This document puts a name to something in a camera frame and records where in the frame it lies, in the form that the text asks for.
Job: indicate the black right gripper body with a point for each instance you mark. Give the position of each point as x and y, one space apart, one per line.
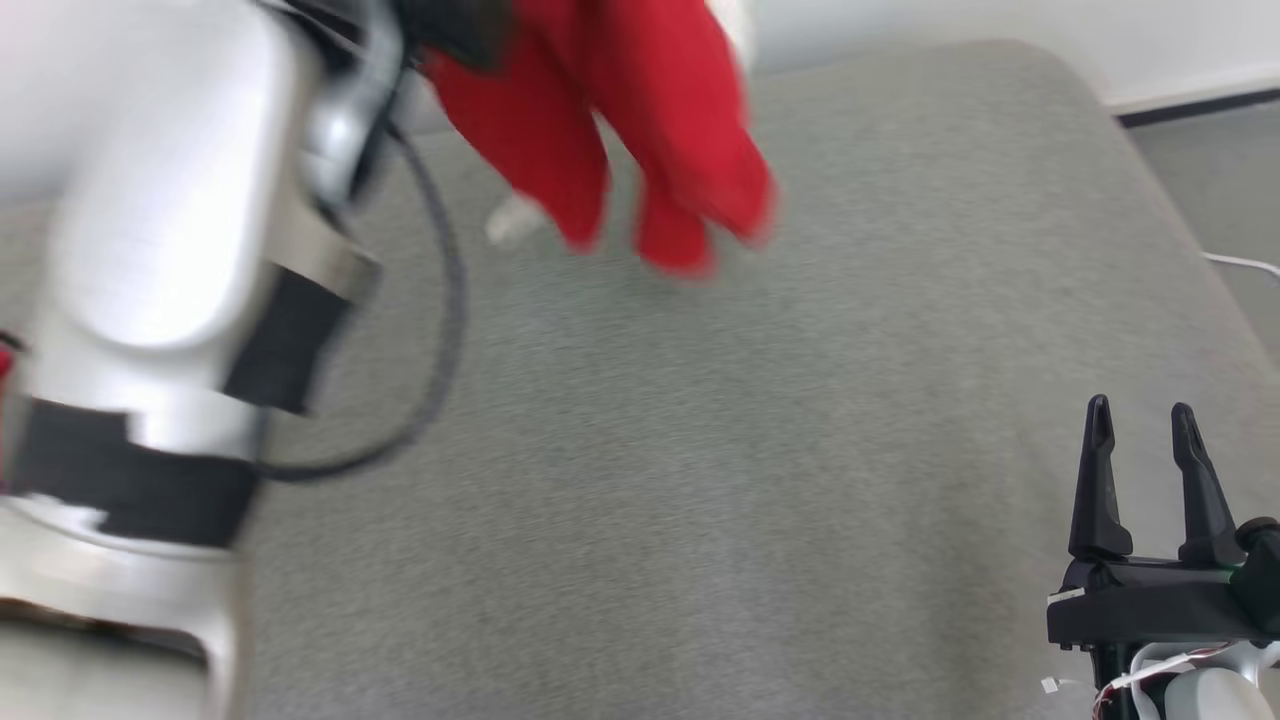
1150 605

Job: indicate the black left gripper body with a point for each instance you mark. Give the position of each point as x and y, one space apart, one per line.
455 30

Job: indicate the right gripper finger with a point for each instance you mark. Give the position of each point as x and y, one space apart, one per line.
1205 510
1098 500

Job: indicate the red garment striped white trim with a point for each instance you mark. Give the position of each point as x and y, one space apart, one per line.
660 100

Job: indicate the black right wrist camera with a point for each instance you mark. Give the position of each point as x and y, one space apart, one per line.
1262 570

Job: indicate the dark wall baseboard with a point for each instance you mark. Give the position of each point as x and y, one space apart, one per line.
1200 104

